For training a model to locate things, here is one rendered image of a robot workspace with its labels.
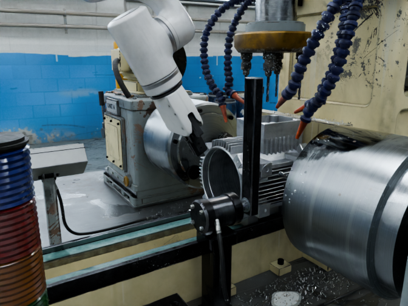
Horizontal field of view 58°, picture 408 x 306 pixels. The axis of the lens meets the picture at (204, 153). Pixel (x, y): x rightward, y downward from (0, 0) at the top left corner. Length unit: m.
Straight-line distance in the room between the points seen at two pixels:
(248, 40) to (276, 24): 0.06
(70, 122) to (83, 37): 1.35
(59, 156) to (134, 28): 0.35
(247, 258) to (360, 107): 0.44
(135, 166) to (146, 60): 0.54
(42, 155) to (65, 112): 5.38
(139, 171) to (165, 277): 0.53
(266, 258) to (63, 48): 5.60
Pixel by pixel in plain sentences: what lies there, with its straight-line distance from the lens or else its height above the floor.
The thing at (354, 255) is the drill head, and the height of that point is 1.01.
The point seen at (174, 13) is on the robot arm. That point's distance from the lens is 0.76.
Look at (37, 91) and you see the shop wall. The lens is 6.21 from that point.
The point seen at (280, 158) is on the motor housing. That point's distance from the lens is 0.83.
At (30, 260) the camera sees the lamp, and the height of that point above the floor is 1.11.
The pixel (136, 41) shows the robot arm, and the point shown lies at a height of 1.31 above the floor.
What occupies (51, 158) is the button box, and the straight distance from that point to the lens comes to 0.89.
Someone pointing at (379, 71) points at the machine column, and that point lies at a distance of 0.91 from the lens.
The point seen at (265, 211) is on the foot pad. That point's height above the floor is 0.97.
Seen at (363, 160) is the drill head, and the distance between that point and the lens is 0.58.
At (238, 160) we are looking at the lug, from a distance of 0.75.
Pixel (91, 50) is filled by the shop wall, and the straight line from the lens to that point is 6.26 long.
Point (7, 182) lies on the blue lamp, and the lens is 0.32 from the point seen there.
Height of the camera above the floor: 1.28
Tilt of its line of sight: 14 degrees down
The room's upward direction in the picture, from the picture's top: straight up
